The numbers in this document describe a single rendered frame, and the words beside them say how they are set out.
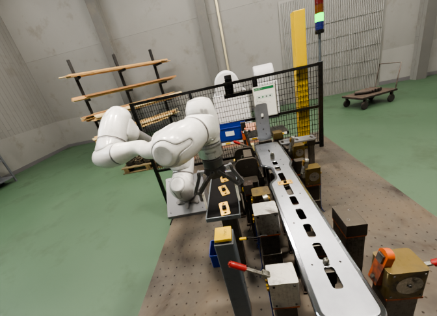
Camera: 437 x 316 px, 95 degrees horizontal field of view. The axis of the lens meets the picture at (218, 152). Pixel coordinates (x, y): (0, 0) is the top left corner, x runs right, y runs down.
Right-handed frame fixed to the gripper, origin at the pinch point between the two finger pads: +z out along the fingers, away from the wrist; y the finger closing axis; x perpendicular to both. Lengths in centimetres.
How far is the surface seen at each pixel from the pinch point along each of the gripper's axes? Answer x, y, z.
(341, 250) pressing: -19.4, 37.6, 20.0
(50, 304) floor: 77, -181, 121
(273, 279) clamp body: -26.7, 9.5, 14.0
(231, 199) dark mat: 5.1, 3.9, 4.1
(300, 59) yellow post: 125, 102, -41
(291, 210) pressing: 6.8, 31.0, 20.0
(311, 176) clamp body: 30, 55, 21
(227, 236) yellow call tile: -15.0, -1.1, 4.1
